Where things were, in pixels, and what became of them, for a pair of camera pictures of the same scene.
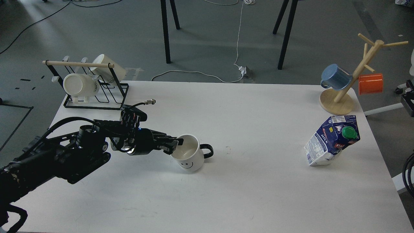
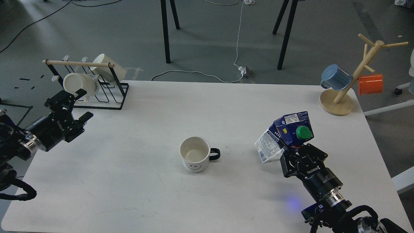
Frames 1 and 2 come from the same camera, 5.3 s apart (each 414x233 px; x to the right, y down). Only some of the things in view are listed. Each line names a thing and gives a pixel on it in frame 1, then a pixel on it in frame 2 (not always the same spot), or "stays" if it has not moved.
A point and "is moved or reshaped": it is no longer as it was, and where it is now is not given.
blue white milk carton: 337,132 → 293,130
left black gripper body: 141,141 → 50,131
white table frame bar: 388,107 stays
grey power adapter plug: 246,72 stays
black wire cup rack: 89,85 stays
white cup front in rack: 79,84 stays
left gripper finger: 162,137 → 63,100
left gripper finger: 168,149 → 86,117
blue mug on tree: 334,76 stays
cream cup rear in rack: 114,74 stays
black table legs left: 165,26 stays
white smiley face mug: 190,155 is moved or reshaped
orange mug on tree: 370,83 stays
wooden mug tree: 340,102 stays
